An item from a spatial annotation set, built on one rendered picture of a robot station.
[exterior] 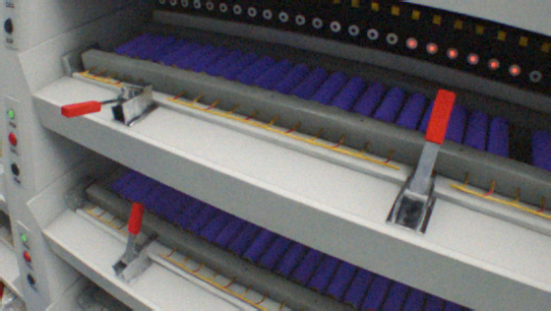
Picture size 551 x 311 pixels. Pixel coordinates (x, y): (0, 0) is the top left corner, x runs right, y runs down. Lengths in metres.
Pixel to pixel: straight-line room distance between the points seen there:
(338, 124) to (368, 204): 0.07
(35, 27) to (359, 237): 0.41
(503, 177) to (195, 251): 0.32
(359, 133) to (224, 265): 0.21
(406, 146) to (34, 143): 0.42
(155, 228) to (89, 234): 0.10
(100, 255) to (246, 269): 0.19
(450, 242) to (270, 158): 0.15
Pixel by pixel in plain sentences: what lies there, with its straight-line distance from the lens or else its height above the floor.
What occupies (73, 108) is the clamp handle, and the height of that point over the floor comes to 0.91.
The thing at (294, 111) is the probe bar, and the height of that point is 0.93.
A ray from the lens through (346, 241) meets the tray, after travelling 0.29.
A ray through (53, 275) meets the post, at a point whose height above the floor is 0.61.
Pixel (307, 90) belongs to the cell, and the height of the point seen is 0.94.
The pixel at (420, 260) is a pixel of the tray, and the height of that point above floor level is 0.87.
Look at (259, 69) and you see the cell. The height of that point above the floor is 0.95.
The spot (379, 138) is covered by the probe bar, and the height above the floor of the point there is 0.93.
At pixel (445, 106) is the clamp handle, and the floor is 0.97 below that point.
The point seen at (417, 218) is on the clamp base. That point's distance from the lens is 0.28.
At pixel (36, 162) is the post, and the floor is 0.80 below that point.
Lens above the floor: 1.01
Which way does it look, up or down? 21 degrees down
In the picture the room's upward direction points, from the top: 10 degrees clockwise
